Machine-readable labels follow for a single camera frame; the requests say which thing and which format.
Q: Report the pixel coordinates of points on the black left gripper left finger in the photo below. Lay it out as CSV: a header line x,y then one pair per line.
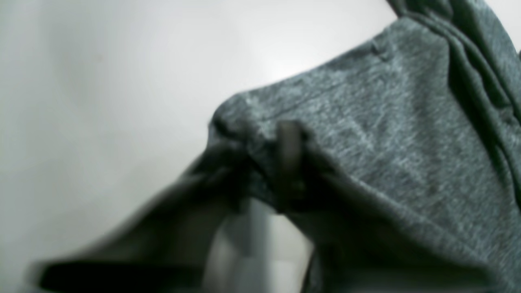
x,y
165,246

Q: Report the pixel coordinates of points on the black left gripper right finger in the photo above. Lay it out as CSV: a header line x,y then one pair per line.
x,y
359,247

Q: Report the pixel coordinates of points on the grey t-shirt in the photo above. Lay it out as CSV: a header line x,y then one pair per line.
x,y
424,118

